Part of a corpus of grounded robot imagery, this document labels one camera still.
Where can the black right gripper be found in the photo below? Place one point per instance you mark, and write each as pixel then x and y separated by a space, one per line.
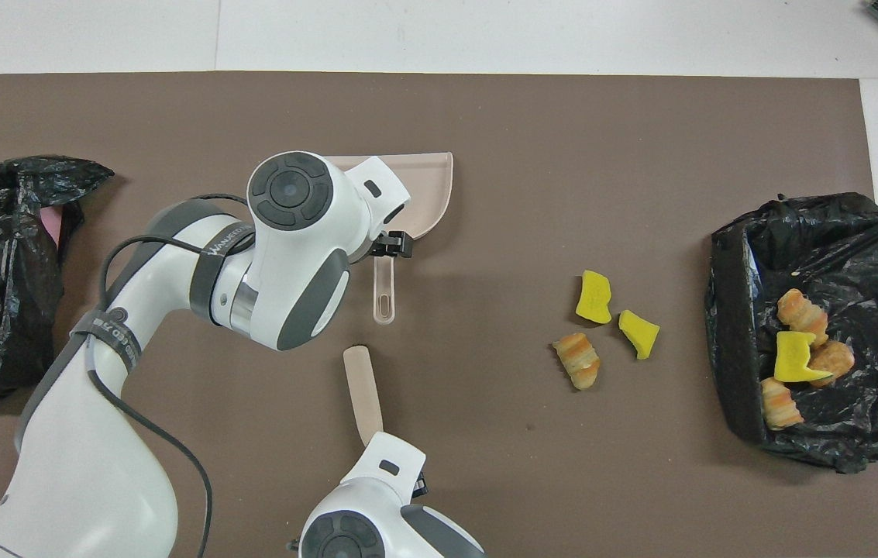
pixel 419 484

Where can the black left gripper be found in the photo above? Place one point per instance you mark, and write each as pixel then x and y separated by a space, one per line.
pixel 383 248

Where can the beige plastic dustpan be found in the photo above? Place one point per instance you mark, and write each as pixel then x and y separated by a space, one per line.
pixel 431 194

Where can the beige brush with black bristles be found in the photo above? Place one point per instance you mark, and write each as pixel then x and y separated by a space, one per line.
pixel 361 387

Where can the yellow sponge piece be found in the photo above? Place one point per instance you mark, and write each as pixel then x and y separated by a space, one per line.
pixel 793 358
pixel 640 335
pixel 593 298

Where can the orange striped croissant toy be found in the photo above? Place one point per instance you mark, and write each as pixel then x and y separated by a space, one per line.
pixel 799 310
pixel 578 360

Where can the pale ridged bread toy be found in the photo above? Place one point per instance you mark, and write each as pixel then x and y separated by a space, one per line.
pixel 779 407

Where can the brown oval bread toy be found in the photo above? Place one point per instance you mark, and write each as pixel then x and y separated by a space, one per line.
pixel 835 358

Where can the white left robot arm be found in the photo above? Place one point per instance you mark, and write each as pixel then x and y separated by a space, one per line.
pixel 291 256

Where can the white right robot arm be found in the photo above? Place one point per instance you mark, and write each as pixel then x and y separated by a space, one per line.
pixel 377 535

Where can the pink bin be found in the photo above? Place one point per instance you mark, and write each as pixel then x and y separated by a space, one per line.
pixel 53 226

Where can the bin lined with black bag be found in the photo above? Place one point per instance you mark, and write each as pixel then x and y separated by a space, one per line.
pixel 872 271

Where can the brown table mat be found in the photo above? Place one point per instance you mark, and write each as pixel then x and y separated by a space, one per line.
pixel 562 139

